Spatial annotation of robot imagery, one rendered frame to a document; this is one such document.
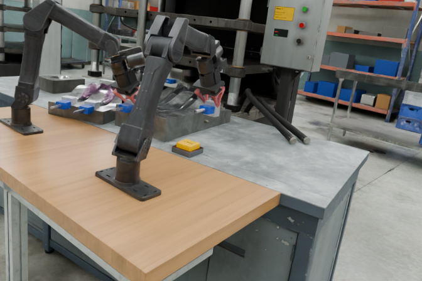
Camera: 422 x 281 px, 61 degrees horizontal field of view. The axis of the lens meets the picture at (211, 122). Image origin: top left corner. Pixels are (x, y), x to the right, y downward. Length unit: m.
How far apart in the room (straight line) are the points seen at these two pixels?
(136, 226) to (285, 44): 1.43
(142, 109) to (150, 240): 0.34
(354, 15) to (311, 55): 6.20
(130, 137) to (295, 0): 1.32
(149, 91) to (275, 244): 0.62
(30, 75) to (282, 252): 1.03
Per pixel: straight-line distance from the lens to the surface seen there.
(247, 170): 1.17
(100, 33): 1.32
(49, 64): 5.73
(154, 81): 0.95
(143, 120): 0.94
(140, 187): 0.96
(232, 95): 2.00
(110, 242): 0.77
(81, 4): 9.27
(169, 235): 0.79
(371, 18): 8.00
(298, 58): 1.98
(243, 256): 1.30
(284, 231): 1.18
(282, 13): 2.02
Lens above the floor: 1.23
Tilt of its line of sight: 15 degrees down
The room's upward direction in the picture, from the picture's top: 7 degrees clockwise
